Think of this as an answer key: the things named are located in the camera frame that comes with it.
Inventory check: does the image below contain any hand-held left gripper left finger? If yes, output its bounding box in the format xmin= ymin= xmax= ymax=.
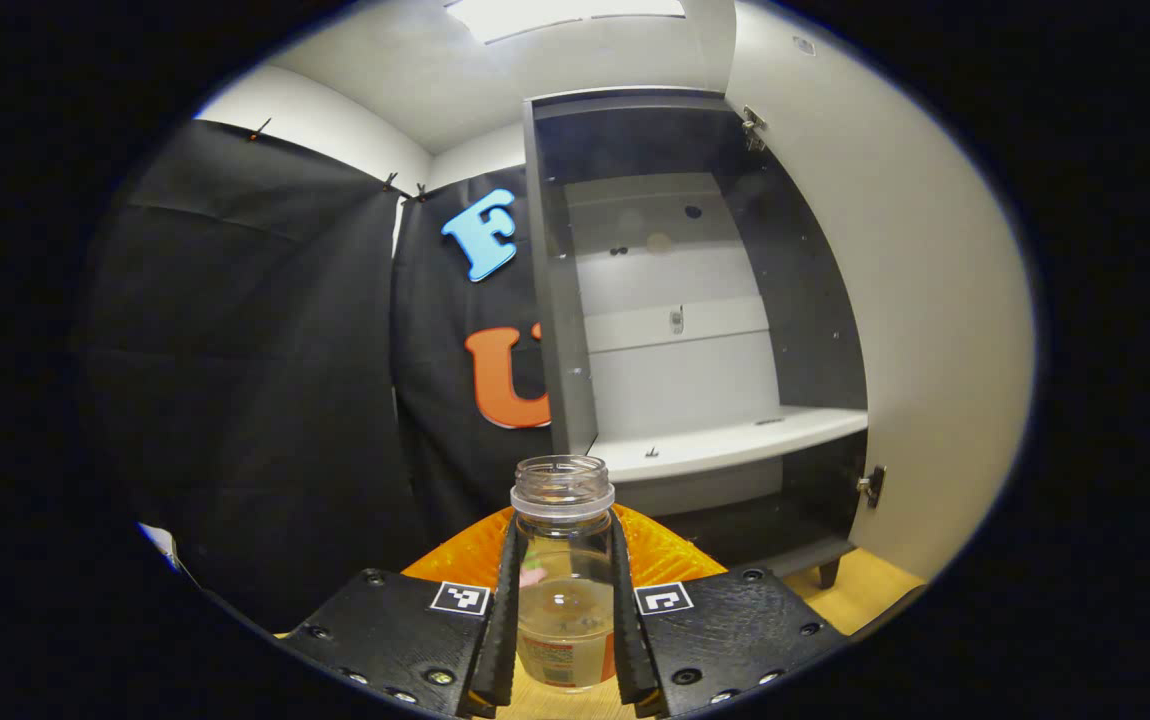
xmin=280 ymin=505 xmax=527 ymax=719

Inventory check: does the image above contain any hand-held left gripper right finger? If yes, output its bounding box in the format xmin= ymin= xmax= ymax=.
xmin=607 ymin=503 xmax=851 ymax=719

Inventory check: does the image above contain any clear glass bottle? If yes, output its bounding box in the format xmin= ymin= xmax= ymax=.
xmin=509 ymin=455 xmax=618 ymax=693

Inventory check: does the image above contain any beige cabinet door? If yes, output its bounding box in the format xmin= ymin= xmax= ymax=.
xmin=725 ymin=0 xmax=1036 ymax=583

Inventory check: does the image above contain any white cabinet shelf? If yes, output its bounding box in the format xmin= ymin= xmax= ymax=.
xmin=585 ymin=405 xmax=869 ymax=484

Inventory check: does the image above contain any dark grey cabinet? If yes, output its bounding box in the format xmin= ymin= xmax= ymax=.
xmin=522 ymin=88 xmax=871 ymax=591

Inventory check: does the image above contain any white paper sheet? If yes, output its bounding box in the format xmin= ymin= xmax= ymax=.
xmin=138 ymin=522 xmax=198 ymax=583

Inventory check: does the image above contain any black backdrop cloth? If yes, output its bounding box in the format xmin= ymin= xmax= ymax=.
xmin=75 ymin=118 xmax=556 ymax=636

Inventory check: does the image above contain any large ceiling light panel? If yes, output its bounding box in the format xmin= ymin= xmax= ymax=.
xmin=443 ymin=0 xmax=688 ymax=46

